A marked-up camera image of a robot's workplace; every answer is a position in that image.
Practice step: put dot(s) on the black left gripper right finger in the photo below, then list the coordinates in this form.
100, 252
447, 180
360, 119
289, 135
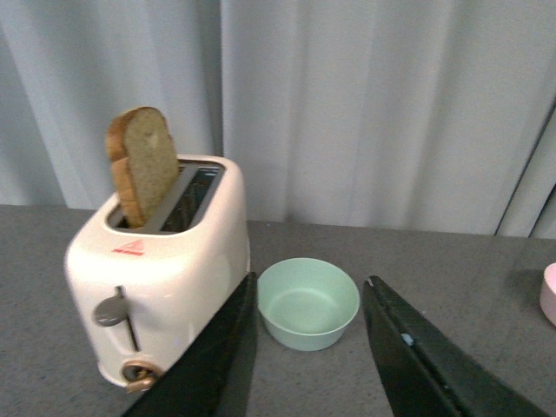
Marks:
422, 372

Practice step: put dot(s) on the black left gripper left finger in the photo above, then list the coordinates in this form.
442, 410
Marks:
214, 375

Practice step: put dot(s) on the cream white toaster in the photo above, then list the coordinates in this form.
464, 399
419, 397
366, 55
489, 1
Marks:
145, 294

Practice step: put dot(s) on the mint green bowl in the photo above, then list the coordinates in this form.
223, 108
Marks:
306, 304

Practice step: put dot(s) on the pink bowl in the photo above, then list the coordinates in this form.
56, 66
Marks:
547, 297

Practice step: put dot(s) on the brown bread slice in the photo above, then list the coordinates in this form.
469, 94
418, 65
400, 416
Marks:
143, 162

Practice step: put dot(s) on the grey-white curtain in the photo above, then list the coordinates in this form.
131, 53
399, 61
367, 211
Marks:
422, 115

